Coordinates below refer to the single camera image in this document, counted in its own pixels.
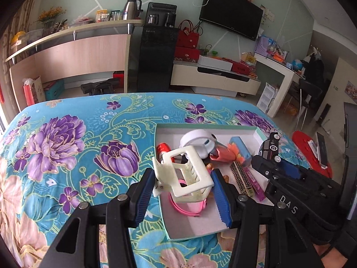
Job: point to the small red box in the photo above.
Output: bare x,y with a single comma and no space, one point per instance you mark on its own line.
118,79

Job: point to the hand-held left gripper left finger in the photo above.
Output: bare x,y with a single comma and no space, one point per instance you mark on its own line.
140,201

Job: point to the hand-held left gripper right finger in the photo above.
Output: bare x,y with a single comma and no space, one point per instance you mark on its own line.
223,198

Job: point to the white television stand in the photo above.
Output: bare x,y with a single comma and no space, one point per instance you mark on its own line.
212,79

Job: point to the black floor appliance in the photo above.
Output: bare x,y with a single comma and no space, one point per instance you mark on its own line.
100,86

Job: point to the wooden bar counter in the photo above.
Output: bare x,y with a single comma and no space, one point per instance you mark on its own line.
83,55

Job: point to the white smartwatch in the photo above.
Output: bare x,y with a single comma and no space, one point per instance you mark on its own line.
195,139

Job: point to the floral teal blanket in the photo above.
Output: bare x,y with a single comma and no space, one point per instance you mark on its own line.
69,156

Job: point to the white printed carton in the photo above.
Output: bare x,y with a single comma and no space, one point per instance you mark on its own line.
267,97

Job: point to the pink smartwatch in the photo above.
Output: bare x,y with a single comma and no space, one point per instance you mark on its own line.
184,209

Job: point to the black chair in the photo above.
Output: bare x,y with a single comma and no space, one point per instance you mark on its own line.
308,92

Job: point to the vase of yellow flowers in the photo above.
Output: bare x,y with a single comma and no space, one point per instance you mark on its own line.
50,18

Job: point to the small globe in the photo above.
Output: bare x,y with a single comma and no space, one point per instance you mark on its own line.
297,65

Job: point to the white flat box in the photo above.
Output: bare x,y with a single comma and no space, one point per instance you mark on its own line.
214,62

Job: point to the gold and black lighter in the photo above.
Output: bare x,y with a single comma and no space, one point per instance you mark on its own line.
241,177

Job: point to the red flat gift box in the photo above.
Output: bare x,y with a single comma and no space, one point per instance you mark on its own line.
242,67

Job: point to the teal box with white inside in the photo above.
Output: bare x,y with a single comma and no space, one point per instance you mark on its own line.
195,223

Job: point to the teal storage crate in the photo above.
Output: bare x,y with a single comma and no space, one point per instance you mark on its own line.
54,89

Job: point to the white desk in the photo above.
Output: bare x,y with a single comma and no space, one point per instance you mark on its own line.
279,67

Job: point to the purple basket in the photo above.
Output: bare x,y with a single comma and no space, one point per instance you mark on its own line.
265,46

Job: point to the red round stool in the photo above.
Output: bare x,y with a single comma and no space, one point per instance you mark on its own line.
304,148

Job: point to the red paper bag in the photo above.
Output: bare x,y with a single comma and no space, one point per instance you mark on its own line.
28,95

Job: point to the white hair claw clip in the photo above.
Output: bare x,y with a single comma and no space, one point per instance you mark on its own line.
200,170

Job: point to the orange and blue toy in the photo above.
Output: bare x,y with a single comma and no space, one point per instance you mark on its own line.
239,148

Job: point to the beige paper bag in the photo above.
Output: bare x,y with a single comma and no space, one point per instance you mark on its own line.
39,89

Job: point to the black toy car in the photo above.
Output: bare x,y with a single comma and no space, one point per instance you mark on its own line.
269,148

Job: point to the black water dispenser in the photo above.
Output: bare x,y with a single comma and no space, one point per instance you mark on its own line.
156,58

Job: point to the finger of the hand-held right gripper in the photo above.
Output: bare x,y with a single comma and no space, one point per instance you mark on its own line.
266,170
290,170

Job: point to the container with yellow lid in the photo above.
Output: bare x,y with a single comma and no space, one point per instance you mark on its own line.
18,40

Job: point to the pink toy figure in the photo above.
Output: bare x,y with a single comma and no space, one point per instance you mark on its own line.
162,152

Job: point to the black wall television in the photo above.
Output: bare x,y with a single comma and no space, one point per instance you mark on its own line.
231,11

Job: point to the steel thermos jug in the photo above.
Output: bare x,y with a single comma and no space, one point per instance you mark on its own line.
132,8

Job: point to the yellow box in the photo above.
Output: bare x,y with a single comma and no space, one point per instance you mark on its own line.
102,16

